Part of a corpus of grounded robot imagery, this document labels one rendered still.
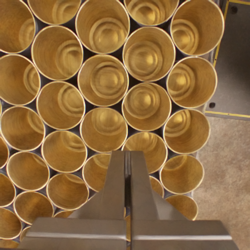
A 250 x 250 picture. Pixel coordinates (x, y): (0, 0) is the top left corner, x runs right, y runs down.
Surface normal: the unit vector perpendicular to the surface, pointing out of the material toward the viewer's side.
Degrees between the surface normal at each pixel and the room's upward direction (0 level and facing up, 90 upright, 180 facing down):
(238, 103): 0
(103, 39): 2
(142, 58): 2
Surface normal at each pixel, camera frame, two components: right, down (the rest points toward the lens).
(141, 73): 0.00, 0.25
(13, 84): 0.98, -0.21
